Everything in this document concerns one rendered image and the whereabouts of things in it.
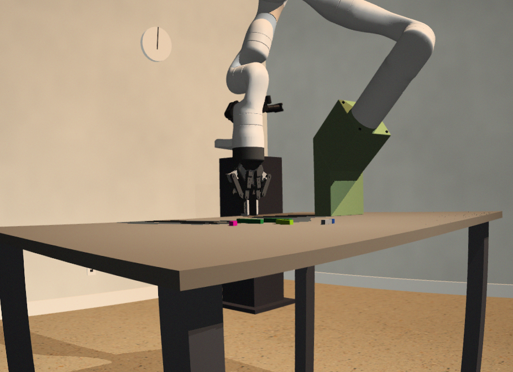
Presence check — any lime green rod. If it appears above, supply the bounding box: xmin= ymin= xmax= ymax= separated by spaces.
xmin=276 ymin=219 xmax=294 ymax=225

